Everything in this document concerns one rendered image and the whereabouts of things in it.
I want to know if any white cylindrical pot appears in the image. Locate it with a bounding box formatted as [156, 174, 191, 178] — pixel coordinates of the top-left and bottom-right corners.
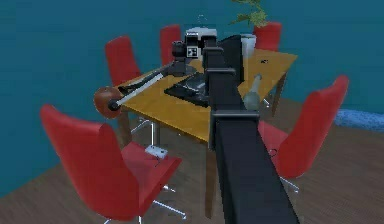
[240, 33, 258, 58]

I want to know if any green house plant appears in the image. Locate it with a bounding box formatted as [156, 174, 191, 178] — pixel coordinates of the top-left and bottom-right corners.
[228, 0, 270, 28]

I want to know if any red chair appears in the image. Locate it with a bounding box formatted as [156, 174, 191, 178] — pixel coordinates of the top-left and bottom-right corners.
[104, 35, 143, 88]
[252, 21, 283, 53]
[39, 103, 188, 224]
[159, 23, 182, 67]
[257, 74, 350, 194]

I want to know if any blue cloth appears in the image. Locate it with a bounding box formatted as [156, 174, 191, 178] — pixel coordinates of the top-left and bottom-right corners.
[333, 108, 384, 133]

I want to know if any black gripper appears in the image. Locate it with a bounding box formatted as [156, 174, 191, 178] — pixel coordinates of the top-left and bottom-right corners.
[107, 40, 196, 112]

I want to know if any grey glass bottle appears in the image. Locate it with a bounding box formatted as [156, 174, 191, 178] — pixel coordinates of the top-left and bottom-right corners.
[242, 73, 264, 112]

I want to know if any wooden dining table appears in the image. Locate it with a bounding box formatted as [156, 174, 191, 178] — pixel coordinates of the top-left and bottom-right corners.
[116, 48, 299, 220]

